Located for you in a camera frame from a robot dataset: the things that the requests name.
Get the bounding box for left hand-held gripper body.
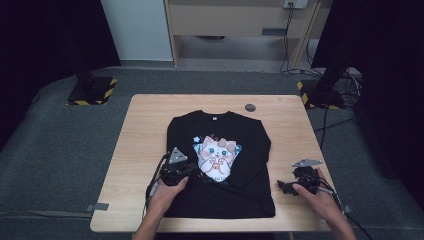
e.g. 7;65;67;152
159;147;193;187

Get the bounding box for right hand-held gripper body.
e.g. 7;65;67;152
291;158;324;196

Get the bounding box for black cat-print long-sleeved shirt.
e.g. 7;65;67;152
163;109;277;220

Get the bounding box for person's left hand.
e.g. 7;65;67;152
146;175;190;218

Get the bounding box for person's right hand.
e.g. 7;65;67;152
291;167;345;222

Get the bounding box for black stand with striped base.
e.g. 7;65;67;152
66;56;119;107
296;64;346;110

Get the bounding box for black curtain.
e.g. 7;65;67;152
311;0;424;212
0;0;122;149

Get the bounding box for white panel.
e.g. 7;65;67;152
99;0;174;62

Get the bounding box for light wooden cabinet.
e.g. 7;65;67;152
163;0;331;70

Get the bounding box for white power strip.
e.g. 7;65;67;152
282;0;310;10

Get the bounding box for right hand-held gripper cable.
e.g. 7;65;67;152
315;178;345;212

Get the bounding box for black floor cable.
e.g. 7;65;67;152
313;106;357;150
346;213;375;240

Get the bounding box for tangled black floor cables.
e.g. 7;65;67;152
305;39;364;108

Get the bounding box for black hanging power cables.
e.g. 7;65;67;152
279;2;296;73

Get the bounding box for grey cabinet handle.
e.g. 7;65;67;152
261;28;288;37

